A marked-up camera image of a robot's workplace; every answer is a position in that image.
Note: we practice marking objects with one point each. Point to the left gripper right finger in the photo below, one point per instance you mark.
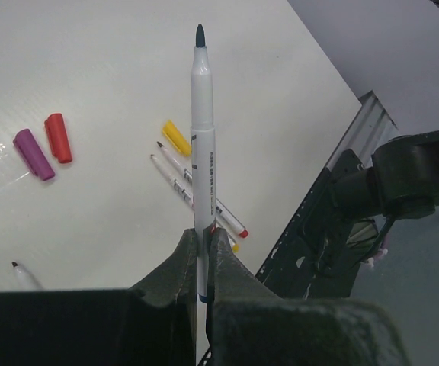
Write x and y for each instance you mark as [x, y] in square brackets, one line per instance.
[228, 276]

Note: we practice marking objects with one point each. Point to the purple pen cap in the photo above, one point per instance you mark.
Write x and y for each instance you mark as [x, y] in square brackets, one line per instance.
[30, 151]

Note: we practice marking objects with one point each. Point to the purple marker pen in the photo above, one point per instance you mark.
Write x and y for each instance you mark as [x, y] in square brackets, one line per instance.
[26, 280]

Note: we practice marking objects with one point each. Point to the yellow pen cap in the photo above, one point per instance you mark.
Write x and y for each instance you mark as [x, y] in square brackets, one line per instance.
[176, 138]

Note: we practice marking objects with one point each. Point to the red marker pen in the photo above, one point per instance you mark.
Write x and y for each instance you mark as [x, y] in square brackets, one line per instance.
[224, 213]

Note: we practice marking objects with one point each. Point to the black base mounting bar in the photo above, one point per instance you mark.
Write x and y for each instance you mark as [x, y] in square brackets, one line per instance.
[317, 254]

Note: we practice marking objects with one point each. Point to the yellow marker pen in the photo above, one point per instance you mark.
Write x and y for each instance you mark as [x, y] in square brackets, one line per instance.
[181, 190]

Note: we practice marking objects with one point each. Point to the right aluminium rail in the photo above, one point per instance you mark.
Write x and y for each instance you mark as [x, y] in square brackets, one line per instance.
[371, 128]

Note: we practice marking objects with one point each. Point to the blue marker pen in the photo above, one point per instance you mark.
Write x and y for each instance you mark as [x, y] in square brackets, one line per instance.
[203, 158]

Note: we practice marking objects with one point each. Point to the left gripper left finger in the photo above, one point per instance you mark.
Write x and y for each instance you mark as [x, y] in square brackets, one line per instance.
[173, 279]

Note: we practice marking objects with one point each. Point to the red pen cap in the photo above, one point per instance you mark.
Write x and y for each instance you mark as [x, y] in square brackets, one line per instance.
[58, 139]

